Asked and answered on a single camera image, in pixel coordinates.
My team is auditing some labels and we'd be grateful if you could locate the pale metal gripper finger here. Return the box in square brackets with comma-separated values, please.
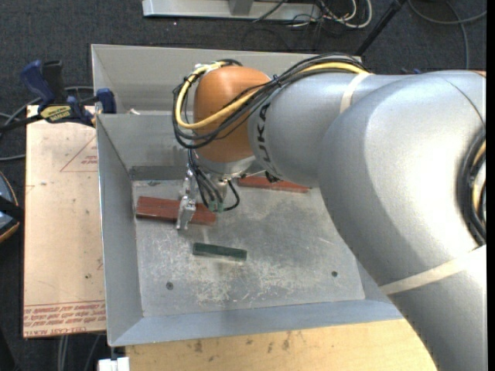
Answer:
[183, 198, 197, 230]
[176, 196, 188, 231]

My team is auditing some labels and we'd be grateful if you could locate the red-brown flat block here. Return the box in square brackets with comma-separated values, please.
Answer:
[236, 175, 311, 194]
[135, 196, 217, 227]

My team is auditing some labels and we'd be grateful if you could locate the dark green flat block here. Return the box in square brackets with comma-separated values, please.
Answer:
[192, 242, 248, 263]
[128, 165, 190, 182]

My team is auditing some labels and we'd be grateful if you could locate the grey metal bin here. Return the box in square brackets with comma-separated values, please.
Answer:
[90, 43, 406, 348]

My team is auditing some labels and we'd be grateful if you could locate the brown cardboard board, red print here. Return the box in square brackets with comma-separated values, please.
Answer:
[22, 104, 108, 339]

